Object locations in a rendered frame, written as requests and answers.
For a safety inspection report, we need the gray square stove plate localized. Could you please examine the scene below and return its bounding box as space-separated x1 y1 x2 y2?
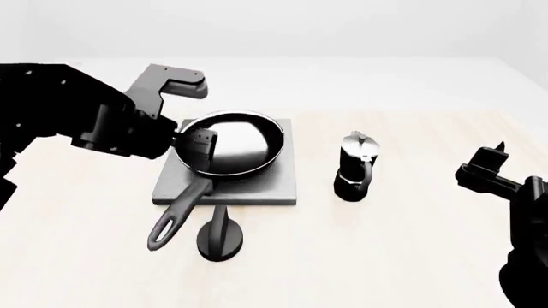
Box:
152 118 298 207

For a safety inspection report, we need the black silver moka pot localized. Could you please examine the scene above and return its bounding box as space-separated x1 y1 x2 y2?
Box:
333 130 382 203

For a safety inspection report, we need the black frying pan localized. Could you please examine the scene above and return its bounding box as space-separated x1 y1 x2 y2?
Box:
146 109 286 252

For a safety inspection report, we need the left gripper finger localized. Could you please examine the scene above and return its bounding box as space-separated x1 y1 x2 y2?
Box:
124 63 210 121
182 127 219 172

